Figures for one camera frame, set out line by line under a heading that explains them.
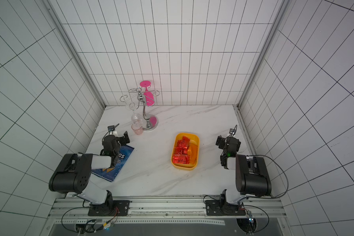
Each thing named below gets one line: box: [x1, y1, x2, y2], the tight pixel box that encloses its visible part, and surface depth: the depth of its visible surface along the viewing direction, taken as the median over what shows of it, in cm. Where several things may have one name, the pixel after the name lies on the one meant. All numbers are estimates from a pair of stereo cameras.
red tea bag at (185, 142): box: [177, 135, 191, 149], surface depth 94 cm
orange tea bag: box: [187, 140, 199, 165], surface depth 92 cm
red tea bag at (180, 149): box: [174, 145, 189, 155], surface depth 92 cm
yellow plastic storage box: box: [171, 132, 201, 171], surface depth 89 cm
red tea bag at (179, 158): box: [172, 153, 191, 165], surface depth 87 cm
